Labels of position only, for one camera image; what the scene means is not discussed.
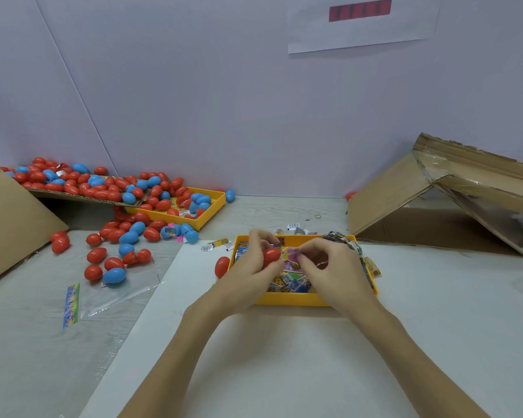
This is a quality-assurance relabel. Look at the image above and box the tall brown cardboard box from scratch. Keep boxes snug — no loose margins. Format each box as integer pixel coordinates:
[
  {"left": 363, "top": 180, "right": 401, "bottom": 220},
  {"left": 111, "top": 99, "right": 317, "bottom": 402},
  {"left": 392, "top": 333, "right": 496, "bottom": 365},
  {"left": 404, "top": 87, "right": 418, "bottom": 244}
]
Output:
[{"left": 0, "top": 145, "right": 71, "bottom": 288}]

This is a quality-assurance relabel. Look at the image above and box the person's left hand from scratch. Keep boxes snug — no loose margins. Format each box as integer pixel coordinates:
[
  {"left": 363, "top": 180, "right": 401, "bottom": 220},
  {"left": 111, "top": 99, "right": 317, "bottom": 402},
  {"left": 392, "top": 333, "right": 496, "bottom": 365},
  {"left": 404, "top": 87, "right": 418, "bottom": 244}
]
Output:
[{"left": 200, "top": 229, "right": 284, "bottom": 319}]

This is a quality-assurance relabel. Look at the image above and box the person's left forearm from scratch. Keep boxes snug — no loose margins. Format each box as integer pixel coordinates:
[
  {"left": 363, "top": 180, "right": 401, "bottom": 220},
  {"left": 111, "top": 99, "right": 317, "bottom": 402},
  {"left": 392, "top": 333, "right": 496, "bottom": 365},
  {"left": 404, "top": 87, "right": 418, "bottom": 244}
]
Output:
[{"left": 117, "top": 304, "right": 241, "bottom": 418}]

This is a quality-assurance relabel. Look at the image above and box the clear bag with coloured label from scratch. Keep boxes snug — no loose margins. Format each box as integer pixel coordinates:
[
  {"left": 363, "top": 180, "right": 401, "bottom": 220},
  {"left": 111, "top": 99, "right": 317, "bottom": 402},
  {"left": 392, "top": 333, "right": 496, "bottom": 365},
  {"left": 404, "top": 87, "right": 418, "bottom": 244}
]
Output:
[{"left": 63, "top": 272, "right": 162, "bottom": 330}]

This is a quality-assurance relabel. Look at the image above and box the yellow plastic tray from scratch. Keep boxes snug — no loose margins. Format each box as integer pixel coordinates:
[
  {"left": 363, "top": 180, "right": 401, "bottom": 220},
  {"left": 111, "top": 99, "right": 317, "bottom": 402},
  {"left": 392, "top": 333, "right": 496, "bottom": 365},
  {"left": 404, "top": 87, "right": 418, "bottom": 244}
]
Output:
[{"left": 227, "top": 234, "right": 380, "bottom": 307}]

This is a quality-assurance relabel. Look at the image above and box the person's right hand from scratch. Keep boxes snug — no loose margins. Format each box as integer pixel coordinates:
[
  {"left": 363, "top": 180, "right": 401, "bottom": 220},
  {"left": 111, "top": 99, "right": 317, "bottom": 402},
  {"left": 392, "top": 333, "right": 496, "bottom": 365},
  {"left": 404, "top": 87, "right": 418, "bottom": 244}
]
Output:
[{"left": 292, "top": 237, "right": 380, "bottom": 320}]

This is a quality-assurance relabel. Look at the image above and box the brown cardboard sheet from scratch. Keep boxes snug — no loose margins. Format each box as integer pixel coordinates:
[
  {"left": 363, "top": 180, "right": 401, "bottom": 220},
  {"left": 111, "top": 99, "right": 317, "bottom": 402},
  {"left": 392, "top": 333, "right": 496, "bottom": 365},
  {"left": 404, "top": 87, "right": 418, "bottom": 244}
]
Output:
[{"left": 26, "top": 185, "right": 127, "bottom": 206}]

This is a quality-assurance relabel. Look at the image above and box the yellow label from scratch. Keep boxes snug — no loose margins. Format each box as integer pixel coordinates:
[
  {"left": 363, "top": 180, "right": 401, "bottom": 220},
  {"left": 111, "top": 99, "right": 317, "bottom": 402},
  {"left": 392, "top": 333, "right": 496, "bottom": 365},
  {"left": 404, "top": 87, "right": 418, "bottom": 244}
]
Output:
[{"left": 364, "top": 255, "right": 383, "bottom": 279}]

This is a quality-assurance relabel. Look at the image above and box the white paper sign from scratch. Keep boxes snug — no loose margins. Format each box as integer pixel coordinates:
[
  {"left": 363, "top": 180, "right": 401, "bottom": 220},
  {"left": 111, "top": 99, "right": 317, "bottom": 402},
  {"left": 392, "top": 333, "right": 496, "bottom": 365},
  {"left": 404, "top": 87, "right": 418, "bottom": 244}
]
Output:
[{"left": 286, "top": 0, "right": 446, "bottom": 56}]

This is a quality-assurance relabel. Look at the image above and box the yellow tray under eggs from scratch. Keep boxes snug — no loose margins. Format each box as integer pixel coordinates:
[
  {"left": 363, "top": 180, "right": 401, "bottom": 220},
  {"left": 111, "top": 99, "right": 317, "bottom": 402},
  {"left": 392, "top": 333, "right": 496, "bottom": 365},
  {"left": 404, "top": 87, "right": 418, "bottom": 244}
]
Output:
[{"left": 126, "top": 185, "right": 228, "bottom": 232}]

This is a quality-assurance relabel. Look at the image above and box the pile of plastic eggs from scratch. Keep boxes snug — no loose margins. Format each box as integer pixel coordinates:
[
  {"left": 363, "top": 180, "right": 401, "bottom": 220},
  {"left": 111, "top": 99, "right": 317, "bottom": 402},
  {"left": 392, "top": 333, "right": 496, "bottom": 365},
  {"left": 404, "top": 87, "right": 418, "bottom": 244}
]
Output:
[{"left": 0, "top": 156, "right": 237, "bottom": 286}]

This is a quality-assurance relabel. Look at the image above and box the person's right forearm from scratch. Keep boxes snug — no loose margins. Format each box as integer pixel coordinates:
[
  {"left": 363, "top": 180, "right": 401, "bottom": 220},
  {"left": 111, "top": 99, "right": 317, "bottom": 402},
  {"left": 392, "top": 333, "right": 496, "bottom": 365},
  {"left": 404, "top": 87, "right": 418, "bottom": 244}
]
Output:
[{"left": 353, "top": 302, "right": 489, "bottom": 418}]

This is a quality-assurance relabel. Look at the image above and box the torn flattened cardboard box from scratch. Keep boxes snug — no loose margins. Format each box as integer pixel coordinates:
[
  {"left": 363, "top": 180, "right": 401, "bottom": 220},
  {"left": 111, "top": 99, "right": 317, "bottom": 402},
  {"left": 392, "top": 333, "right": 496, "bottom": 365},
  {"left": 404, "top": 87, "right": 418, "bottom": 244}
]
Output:
[{"left": 347, "top": 132, "right": 523, "bottom": 258}]

